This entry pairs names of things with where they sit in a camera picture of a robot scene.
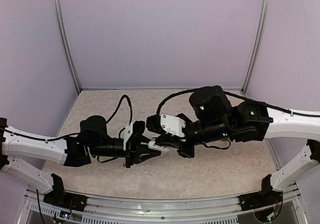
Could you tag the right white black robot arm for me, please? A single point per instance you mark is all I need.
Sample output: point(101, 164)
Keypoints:
point(251, 120)

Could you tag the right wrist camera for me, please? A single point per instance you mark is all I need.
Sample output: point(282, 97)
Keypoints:
point(173, 125)

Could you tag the aluminium frame post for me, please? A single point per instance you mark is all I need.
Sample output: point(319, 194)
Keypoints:
point(65, 45)
point(257, 43)

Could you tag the right aluminium frame post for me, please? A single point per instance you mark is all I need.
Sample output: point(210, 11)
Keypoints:
point(257, 43)

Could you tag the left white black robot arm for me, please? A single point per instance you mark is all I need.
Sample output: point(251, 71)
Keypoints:
point(71, 150)

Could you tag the left aluminium frame post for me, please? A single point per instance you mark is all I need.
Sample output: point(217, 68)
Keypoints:
point(65, 45)

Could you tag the white earbud charging case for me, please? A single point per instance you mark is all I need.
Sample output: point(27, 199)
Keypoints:
point(152, 145)

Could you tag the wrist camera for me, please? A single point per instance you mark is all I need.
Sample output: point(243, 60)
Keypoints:
point(127, 134)
point(173, 125)

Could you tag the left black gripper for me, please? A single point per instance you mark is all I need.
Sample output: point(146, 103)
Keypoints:
point(140, 149)

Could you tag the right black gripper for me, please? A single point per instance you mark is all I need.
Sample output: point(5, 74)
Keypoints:
point(175, 141)

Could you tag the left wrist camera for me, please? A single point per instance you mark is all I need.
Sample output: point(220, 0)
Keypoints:
point(127, 134)

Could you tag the front aluminium rail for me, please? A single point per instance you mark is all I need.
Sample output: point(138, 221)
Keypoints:
point(106, 209)

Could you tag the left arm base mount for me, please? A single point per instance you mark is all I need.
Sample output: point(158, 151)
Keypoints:
point(61, 198)

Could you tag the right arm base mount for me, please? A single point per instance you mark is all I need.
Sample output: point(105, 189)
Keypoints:
point(265, 197)

